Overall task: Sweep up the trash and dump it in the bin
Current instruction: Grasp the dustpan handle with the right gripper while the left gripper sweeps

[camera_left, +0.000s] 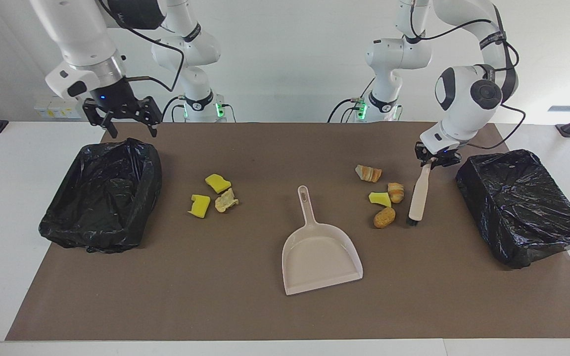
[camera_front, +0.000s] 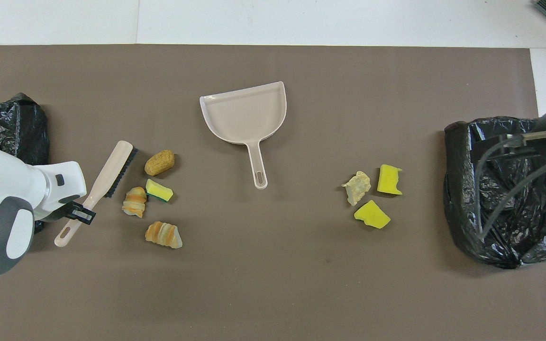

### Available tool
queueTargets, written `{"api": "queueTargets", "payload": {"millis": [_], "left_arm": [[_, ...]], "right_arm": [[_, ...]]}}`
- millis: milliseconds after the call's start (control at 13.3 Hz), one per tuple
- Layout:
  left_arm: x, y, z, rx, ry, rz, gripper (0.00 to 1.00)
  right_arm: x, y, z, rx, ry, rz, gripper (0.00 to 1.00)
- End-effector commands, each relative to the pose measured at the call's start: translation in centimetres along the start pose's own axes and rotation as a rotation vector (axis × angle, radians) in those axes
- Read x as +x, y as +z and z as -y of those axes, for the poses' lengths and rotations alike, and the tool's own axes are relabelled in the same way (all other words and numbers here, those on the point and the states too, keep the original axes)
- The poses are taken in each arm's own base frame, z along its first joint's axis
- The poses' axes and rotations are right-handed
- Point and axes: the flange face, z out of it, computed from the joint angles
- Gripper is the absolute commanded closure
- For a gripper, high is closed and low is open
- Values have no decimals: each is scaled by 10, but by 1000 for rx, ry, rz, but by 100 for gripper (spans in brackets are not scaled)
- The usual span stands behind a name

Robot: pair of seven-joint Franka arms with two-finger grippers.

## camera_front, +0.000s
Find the brown bread roll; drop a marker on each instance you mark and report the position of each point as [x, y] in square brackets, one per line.
[159, 162]

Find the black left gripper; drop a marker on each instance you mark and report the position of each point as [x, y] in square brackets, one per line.
[62, 210]

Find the brown table mat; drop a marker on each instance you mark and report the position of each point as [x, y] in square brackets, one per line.
[396, 293]

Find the black bag-lined trash bin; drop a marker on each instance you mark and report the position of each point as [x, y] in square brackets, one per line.
[462, 199]
[12, 123]

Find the yellow sponge with green pad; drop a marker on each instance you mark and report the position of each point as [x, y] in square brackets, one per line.
[159, 189]

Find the crumpled beige scrap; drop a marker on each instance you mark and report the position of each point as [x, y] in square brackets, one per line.
[357, 187]

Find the wedge-shaped yellow sponge piece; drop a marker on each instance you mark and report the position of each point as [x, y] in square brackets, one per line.
[371, 214]

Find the beige plastic dustpan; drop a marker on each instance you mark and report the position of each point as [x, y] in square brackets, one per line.
[244, 118]

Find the short orange-striped croissant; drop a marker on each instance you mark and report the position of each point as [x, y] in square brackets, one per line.
[134, 202]

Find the long orange-striped croissant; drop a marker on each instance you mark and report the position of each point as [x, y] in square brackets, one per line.
[164, 234]

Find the notched yellow sponge piece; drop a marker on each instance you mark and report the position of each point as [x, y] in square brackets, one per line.
[389, 179]

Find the beige hand brush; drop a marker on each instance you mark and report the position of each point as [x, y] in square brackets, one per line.
[112, 170]

